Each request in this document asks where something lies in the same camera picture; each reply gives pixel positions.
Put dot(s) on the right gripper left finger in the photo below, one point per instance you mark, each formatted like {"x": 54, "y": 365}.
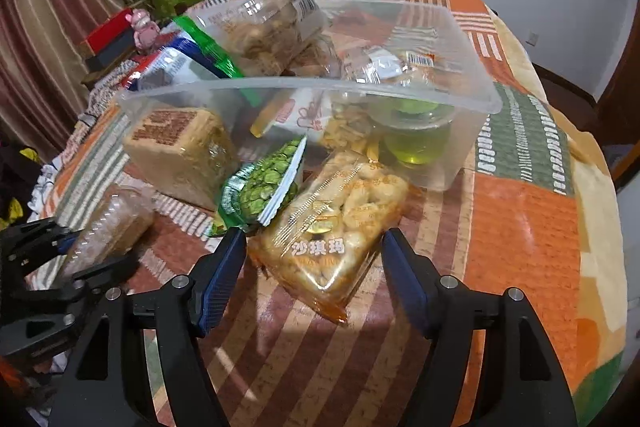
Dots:
{"x": 106, "y": 382}

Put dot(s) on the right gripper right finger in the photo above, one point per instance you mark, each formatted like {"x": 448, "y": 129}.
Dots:
{"x": 521, "y": 379}

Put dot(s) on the clear wafer cracker pack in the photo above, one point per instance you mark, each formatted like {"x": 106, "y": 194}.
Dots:
{"x": 121, "y": 218}

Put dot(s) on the brown rice cake block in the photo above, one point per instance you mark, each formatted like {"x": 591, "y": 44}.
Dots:
{"x": 185, "y": 153}

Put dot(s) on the orange puffed snack bag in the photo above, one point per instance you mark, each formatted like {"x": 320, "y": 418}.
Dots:
{"x": 321, "y": 245}

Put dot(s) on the green pea snack bag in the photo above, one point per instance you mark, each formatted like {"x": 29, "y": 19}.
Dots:
{"x": 252, "y": 197}

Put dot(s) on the green jelly cup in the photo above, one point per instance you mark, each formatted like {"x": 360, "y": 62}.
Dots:
{"x": 414, "y": 132}

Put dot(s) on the blue white snack bag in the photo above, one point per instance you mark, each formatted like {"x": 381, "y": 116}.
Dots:
{"x": 181, "y": 62}

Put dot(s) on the clear green-edged biscuit bag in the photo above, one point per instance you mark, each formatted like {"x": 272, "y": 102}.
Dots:
{"x": 254, "y": 38}

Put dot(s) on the patchwork bed blanket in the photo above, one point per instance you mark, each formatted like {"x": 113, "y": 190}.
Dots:
{"x": 533, "y": 207}

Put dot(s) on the red box on side table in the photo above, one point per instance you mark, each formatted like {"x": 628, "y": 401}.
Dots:
{"x": 104, "y": 45}

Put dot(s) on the pink plush toy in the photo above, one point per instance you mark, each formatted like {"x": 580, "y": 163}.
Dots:
{"x": 145, "y": 30}

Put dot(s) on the clear plastic storage bin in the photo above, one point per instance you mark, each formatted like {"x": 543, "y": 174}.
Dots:
{"x": 332, "y": 113}

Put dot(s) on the striped curtain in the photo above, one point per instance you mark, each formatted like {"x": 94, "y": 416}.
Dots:
{"x": 42, "y": 70}

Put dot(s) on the wooden door frame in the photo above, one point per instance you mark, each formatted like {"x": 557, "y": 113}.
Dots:
{"x": 618, "y": 110}

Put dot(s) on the wall socket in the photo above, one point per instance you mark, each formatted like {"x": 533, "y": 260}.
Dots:
{"x": 532, "y": 39}

